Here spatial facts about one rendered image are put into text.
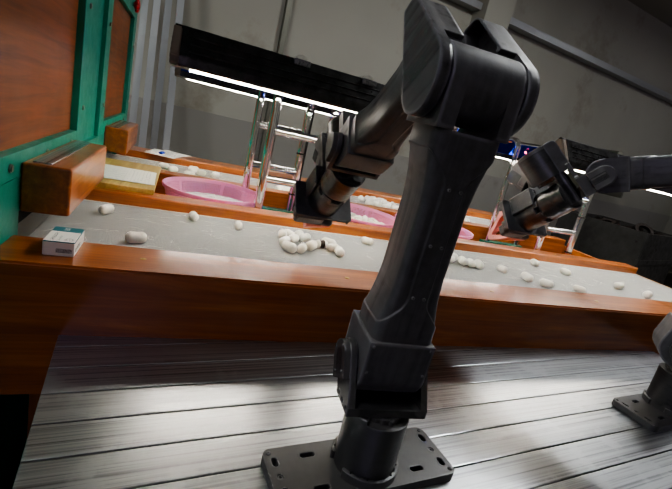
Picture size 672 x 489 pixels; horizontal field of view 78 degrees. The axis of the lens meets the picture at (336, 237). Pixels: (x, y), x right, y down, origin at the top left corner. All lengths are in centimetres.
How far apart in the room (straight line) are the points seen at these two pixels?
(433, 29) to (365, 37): 352
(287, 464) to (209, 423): 10
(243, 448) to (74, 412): 17
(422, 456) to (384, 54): 366
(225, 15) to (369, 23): 118
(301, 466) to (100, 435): 19
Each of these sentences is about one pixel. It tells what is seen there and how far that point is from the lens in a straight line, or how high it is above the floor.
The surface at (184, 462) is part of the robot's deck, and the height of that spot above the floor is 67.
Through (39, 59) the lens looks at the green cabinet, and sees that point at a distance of 81.
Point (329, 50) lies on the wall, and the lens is 373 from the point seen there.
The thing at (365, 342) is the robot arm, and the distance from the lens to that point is 40.
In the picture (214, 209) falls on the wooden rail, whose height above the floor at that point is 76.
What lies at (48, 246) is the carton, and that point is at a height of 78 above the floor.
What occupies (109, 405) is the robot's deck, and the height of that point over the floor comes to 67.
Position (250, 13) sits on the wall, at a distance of 355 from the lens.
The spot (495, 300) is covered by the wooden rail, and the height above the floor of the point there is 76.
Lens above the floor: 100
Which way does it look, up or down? 14 degrees down
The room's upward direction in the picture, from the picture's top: 13 degrees clockwise
